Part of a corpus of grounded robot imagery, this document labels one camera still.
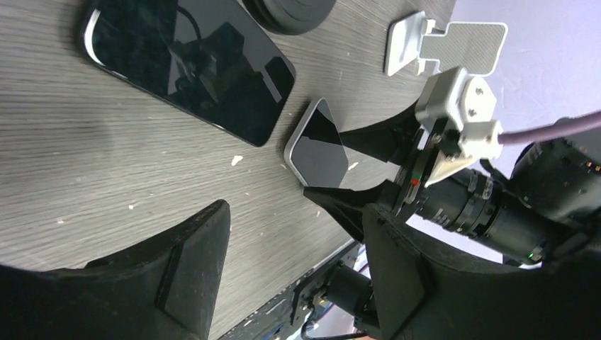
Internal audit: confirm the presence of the white-edged smartphone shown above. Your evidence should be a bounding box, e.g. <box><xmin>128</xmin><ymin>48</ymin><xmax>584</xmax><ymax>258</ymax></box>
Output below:
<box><xmin>283</xmin><ymin>98</ymin><xmax>349</xmax><ymax>188</ymax></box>

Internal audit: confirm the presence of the white folding phone stand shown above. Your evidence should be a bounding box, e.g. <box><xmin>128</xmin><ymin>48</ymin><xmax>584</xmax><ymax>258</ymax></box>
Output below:
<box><xmin>383</xmin><ymin>11</ymin><xmax>508</xmax><ymax>77</ymax></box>

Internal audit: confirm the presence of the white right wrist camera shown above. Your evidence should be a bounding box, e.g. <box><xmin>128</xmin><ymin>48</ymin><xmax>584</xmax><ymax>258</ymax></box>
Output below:
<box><xmin>415</xmin><ymin>67</ymin><xmax>502</xmax><ymax>187</ymax></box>

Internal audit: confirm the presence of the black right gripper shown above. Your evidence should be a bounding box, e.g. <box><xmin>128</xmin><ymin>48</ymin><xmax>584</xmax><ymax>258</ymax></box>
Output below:
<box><xmin>303</xmin><ymin>105</ymin><xmax>449</xmax><ymax>242</ymax></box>

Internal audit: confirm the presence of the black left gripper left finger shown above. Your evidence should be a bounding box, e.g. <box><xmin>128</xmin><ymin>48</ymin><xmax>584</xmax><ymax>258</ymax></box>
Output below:
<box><xmin>1</xmin><ymin>200</ymin><xmax>230</xmax><ymax>339</ymax></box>

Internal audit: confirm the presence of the small black smartphone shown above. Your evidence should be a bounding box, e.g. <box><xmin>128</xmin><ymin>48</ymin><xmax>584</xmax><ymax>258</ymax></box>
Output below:
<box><xmin>76</xmin><ymin>1</ymin><xmax>296</xmax><ymax>147</ymax></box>

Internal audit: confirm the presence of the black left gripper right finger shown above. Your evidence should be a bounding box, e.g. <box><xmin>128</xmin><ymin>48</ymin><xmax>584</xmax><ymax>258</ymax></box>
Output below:
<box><xmin>363</xmin><ymin>204</ymin><xmax>600</xmax><ymax>339</ymax></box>

